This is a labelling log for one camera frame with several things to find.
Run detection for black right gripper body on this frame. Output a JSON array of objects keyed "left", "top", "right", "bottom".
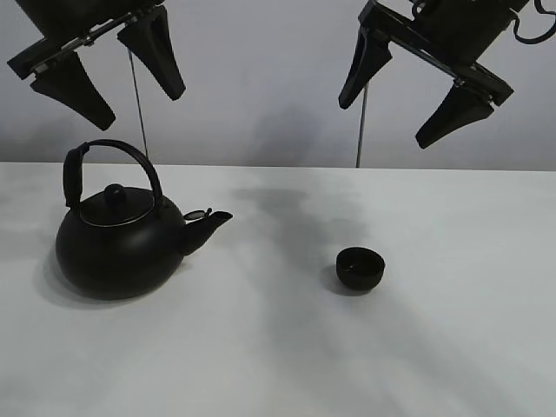
[{"left": 358, "top": 1, "right": 520, "bottom": 105}]

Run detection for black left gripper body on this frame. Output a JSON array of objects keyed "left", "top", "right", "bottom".
[{"left": 8, "top": 0, "right": 161, "bottom": 79}]

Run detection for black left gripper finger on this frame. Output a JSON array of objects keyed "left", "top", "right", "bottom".
[
  {"left": 30, "top": 52, "right": 116, "bottom": 130},
  {"left": 117, "top": 5, "right": 186, "bottom": 101}
]

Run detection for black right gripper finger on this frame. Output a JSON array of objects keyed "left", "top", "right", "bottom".
[
  {"left": 415, "top": 86, "right": 494, "bottom": 149},
  {"left": 338, "top": 28, "right": 392, "bottom": 109}
]

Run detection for black round teapot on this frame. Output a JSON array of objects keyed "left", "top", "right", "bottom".
[{"left": 56, "top": 139, "right": 233, "bottom": 301}]

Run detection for small black teacup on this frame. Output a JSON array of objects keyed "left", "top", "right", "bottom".
[{"left": 335, "top": 247, "right": 386, "bottom": 292}]

